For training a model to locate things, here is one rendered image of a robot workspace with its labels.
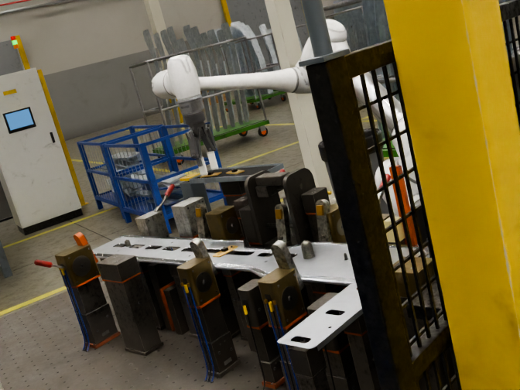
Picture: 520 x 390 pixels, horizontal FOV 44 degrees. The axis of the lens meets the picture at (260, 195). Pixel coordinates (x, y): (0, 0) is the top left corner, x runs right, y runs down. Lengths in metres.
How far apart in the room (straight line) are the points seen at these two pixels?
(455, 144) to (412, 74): 0.10
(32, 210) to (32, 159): 0.66
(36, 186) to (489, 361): 8.02
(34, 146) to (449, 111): 8.03
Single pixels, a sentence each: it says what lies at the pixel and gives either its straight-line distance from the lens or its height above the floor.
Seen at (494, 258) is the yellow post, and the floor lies 1.27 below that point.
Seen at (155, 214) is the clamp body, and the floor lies 1.06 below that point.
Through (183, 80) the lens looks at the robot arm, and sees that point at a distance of 2.33.
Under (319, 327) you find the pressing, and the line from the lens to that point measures 1.35.
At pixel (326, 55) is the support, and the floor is 1.56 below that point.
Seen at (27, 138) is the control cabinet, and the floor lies 1.17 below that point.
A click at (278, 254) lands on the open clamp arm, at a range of 1.56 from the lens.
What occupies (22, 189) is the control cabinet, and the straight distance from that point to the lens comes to 8.65.
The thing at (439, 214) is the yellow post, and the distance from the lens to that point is 0.84.
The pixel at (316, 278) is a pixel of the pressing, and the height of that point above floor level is 1.00.
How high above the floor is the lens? 1.59
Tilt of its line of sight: 13 degrees down
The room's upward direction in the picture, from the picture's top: 15 degrees counter-clockwise
